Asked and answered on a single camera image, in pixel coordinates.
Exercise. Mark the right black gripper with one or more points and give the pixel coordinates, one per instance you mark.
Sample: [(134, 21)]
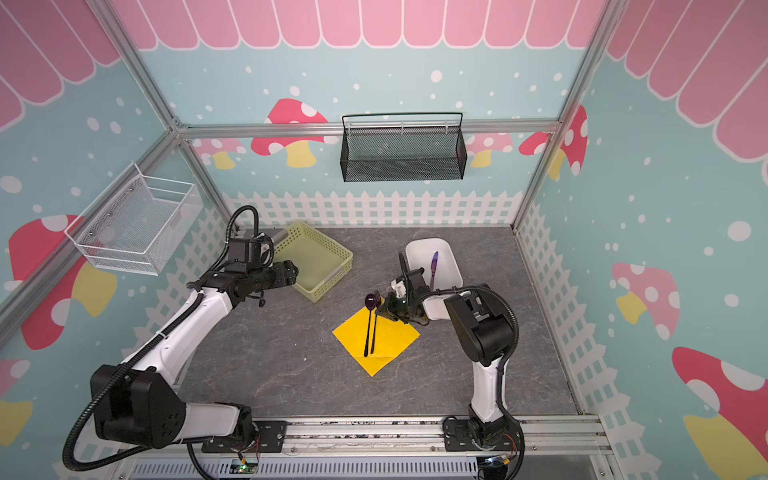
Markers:
[(396, 302)]

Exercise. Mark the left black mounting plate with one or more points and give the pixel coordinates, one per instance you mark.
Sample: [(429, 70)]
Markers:
[(263, 436)]

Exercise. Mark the yellow paper napkin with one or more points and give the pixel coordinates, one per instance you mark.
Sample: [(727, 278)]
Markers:
[(392, 339)]

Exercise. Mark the white wire mesh basket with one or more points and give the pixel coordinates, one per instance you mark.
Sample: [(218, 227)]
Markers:
[(137, 223)]

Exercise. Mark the black wire mesh basket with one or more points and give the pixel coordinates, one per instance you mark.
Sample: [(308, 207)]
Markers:
[(412, 146)]

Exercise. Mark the green circuit board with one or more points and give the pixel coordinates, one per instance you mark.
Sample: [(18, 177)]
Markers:
[(245, 466)]

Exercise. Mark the dark purple spoon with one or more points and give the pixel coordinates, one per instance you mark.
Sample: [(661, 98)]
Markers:
[(371, 304)]

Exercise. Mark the white plastic bin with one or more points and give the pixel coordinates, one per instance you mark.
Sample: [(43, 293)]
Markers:
[(418, 254)]

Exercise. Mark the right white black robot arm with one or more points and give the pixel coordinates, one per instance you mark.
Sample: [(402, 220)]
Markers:
[(488, 332)]

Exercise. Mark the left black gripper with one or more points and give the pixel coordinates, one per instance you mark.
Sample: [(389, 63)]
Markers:
[(285, 275)]

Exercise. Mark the black mounting plate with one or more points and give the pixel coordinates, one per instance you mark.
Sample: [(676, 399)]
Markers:
[(263, 436), (464, 434)]

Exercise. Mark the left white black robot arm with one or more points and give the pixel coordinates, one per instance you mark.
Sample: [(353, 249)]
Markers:
[(135, 401)]

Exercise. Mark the green plastic basket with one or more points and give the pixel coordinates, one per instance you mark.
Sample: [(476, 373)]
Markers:
[(322, 261)]

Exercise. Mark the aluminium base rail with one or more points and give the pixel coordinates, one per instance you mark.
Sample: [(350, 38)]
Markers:
[(405, 447)]

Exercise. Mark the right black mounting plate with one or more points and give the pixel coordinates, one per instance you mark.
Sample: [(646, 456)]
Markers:
[(464, 434)]

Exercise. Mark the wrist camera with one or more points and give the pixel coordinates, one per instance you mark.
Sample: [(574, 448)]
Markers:
[(246, 255), (401, 288)]

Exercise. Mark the dark purple fork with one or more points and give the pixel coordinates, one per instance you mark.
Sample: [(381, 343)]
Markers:
[(374, 327)]

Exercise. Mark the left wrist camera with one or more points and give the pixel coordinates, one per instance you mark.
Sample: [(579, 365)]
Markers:
[(246, 255)]

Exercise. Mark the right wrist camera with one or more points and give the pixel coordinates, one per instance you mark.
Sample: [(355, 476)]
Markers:
[(401, 288)]

